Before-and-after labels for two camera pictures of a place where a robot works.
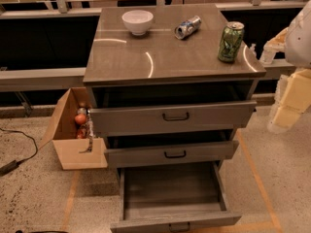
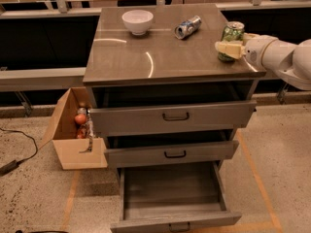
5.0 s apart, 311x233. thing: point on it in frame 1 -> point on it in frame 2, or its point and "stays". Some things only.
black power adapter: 10,167 stays
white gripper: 300,38 -> 255,49
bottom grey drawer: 172,198 stays
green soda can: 230,42 stays
